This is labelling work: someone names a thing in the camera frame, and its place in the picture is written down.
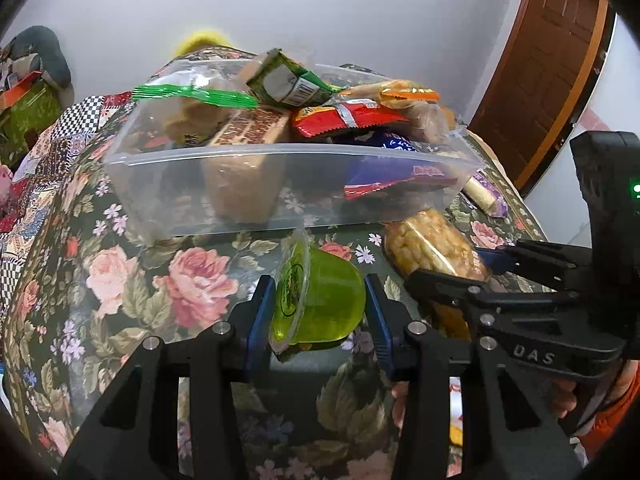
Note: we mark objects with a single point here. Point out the green-edged barcode cake pack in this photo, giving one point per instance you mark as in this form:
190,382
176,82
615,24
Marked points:
191,106

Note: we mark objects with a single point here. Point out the yellow fuzzy curved pillow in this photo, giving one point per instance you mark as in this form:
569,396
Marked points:
206,38

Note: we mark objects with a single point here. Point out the red snack packet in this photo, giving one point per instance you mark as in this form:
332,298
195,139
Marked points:
331,119

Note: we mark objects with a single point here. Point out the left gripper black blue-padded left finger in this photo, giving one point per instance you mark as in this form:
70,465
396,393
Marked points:
132,430

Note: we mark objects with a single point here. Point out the green small snack packet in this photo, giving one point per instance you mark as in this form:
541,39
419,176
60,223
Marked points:
275,79

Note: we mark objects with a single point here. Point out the grey plush toy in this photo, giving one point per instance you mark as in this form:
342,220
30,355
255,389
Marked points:
36,49

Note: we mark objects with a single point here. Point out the clear plastic storage box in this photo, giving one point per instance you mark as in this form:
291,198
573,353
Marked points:
162,189

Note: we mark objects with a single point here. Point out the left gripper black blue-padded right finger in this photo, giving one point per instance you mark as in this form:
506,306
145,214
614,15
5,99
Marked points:
507,431

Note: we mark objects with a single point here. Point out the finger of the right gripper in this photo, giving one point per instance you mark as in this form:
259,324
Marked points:
564,303
541,262

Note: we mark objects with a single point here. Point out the brown wooden door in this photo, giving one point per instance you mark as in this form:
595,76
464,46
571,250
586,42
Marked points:
542,83

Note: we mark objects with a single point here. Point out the floral green bedspread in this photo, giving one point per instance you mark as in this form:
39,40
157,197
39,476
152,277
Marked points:
90,291

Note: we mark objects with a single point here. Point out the purple white wafer pack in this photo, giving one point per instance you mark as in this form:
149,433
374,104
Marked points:
486,196

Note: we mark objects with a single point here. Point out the green patterned box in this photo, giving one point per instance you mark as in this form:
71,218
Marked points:
25,120

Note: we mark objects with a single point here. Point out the person's right hand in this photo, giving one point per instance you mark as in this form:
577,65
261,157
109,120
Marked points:
564,401

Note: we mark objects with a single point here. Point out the patchwork checkered quilt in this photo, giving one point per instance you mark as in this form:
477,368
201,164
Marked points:
38,177

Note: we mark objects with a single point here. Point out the brown square cake pack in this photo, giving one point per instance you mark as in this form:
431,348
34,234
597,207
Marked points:
244,187

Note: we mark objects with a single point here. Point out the green jelly cup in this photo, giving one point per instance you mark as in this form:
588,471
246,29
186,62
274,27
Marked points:
319,297

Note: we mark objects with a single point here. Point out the blue snack packet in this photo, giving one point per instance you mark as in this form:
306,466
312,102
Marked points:
369,174

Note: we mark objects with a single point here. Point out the white wardrobe sliding door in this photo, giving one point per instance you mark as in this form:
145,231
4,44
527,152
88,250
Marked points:
594,171

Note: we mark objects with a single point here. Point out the long barcode biscuit pack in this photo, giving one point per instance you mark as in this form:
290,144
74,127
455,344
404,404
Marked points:
428,123

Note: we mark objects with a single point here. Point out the orange fried snack bag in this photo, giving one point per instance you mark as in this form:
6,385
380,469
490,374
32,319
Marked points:
394,93

